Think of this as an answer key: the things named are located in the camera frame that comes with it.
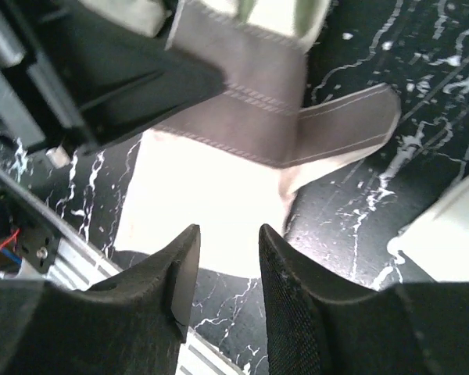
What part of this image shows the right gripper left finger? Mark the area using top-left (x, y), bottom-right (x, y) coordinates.
top-left (0, 225), bottom-right (200, 374)

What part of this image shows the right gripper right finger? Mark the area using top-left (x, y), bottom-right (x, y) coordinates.
top-left (259, 225), bottom-right (469, 374)

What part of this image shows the grey palm work glove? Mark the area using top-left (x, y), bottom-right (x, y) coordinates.
top-left (114, 1), bottom-right (401, 278)

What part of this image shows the front right work glove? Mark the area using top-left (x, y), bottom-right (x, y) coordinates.
top-left (387, 175), bottom-right (469, 282)

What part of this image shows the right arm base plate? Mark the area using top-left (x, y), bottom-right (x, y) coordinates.
top-left (0, 144), bottom-right (62, 276)

